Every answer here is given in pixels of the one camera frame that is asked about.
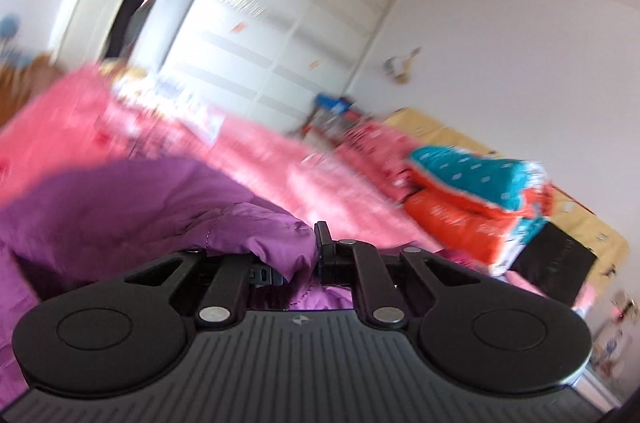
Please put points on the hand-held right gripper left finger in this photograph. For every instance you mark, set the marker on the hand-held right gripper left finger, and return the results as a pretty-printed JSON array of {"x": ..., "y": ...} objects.
[{"x": 265, "y": 277}]

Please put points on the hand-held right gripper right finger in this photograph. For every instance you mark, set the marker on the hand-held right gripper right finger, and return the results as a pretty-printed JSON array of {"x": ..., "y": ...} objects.
[{"x": 327, "y": 263}]

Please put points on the purple down jacket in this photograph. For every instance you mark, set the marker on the purple down jacket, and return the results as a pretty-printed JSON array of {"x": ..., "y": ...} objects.
[{"x": 125, "y": 213}]

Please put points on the pink bed with blanket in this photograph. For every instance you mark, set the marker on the pink bed with blanket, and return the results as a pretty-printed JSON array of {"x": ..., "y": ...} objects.
[{"x": 310, "y": 173}]

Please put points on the pink folded blanket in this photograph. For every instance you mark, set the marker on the pink folded blanket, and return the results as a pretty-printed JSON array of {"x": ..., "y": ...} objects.
[{"x": 372, "y": 153}]

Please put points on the orange folded quilt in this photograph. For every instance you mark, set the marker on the orange folded quilt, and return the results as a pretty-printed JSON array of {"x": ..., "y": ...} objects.
[{"x": 450, "y": 223}]

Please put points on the blue box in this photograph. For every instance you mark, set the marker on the blue box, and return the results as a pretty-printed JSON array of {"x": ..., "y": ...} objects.
[{"x": 334, "y": 105}]

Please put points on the white papers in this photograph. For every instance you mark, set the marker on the white papers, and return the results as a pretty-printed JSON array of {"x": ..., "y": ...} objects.
[{"x": 190, "y": 108}]

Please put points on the black bag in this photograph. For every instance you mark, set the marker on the black bag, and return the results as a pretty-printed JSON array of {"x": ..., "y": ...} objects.
[{"x": 555, "y": 260}]

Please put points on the white wardrobe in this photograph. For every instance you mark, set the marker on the white wardrobe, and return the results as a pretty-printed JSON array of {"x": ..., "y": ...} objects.
[{"x": 280, "y": 13}]

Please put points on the yellow headboard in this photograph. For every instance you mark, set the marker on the yellow headboard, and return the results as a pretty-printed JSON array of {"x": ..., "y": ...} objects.
[{"x": 590, "y": 223}]

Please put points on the wooden bed footboard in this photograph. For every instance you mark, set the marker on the wooden bed footboard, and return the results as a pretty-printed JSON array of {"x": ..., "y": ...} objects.
[{"x": 25, "y": 83}]

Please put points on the blue round object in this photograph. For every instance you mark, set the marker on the blue round object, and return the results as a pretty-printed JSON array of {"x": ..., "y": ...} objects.
[{"x": 7, "y": 27}]

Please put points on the wall ornament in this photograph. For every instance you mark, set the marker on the wall ornament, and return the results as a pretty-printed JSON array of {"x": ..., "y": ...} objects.
[{"x": 402, "y": 65}]

